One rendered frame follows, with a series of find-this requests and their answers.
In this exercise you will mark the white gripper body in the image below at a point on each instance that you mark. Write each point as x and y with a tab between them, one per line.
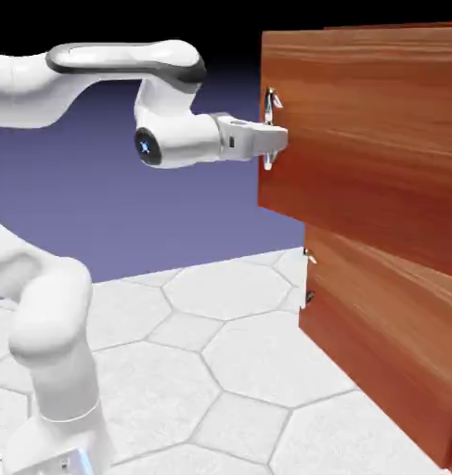
269	137

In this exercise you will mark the large wooden cabinet door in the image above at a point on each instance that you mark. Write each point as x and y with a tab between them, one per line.
359	148

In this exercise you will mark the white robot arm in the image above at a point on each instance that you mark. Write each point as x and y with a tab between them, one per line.
99	66

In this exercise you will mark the wooden cabinet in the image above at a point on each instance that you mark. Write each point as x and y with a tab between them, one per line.
381	297

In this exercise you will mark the small wooden cabinet door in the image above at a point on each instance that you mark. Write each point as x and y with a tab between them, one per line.
377	326

